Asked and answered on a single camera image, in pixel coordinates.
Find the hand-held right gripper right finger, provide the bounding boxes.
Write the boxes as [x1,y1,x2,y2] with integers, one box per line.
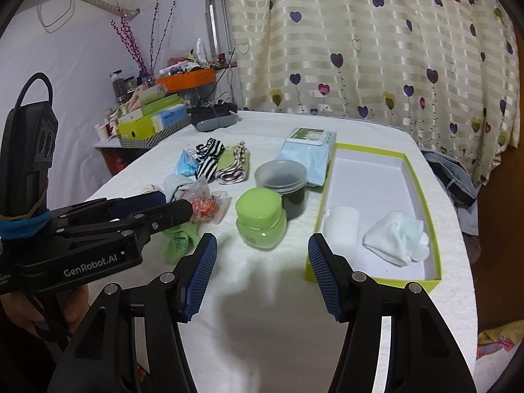
[307,233,477,393]

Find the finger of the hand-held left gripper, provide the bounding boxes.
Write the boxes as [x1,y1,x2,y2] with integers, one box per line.
[51,190,168,225]
[55,199,194,247]

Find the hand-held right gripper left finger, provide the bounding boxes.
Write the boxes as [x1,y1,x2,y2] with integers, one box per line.
[47,233,218,393]

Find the pale blue sock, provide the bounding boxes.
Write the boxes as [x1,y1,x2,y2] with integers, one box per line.
[163,174,197,203]

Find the bright green sock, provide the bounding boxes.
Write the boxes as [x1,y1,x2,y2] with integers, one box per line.
[163,223,201,263]

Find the clear orange snack packet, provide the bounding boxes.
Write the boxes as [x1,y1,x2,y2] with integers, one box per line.
[186,180,232,225]

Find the blue face mask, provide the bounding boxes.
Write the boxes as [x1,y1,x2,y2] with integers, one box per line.
[175,148,201,178]

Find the black white striped sock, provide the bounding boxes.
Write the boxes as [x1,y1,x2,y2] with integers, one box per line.
[196,138,226,160]
[196,158,224,183]

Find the green-edged white cardboard box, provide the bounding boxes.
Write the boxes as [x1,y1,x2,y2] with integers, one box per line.
[305,142,443,293]

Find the person's left hand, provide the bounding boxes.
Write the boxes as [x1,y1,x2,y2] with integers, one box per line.
[0,284,89,337]

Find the white rolled cloth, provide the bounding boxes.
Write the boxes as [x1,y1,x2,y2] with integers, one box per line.
[323,206,361,250]

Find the green cardboard box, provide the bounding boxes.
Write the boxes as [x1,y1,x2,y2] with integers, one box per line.
[117,94,183,140]

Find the red white patterned cloth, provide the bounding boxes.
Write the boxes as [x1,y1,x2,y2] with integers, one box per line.
[216,141,250,185]

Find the green oval lid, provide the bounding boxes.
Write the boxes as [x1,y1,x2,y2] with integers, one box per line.
[235,188,288,251]

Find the white blue box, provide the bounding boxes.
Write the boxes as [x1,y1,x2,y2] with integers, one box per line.
[151,104,187,132]

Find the grey power strip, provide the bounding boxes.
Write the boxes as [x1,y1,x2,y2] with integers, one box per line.
[190,102,239,132]

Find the pink cloth bundle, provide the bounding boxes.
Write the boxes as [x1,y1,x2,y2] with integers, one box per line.
[127,84,166,111]

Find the grey translucent jar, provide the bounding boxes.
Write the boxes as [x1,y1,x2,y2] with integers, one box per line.
[254,161,308,220]

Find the light blue packet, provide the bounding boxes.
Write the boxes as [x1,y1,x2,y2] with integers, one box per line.
[274,139,334,187]

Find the glass jar dark lid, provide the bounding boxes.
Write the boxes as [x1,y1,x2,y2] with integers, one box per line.
[110,69,125,103]

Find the orange basket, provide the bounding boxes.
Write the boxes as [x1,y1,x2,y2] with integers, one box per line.
[156,67,217,93]

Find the green white wipes pack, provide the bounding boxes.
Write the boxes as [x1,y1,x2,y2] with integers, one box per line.
[287,128,337,148]

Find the dried purple branches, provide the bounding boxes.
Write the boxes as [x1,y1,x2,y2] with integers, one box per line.
[110,0,181,78]

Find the blue jeans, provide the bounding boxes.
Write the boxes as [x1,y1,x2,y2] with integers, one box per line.
[421,147,477,207]

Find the wooden wardrobe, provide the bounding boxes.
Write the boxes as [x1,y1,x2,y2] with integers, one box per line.
[462,143,524,336]

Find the colourful printed cloth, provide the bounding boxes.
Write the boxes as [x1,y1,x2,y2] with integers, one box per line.
[477,321,516,377]

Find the heart print curtain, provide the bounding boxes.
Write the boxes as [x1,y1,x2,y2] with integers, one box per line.
[224,0,520,185]

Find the white wire hanger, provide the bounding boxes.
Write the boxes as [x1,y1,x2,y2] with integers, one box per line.
[37,0,76,33]

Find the window frame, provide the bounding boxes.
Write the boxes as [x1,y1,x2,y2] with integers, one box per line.
[204,0,234,66]

